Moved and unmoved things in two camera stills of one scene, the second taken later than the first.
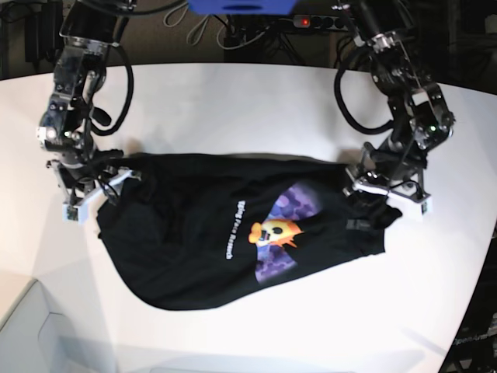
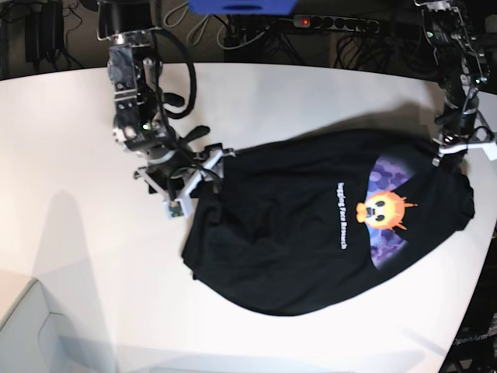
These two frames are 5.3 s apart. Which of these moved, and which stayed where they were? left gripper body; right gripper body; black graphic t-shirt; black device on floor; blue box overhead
Moved: left gripper body; right gripper body; black graphic t-shirt
Stayed: blue box overhead; black device on floor
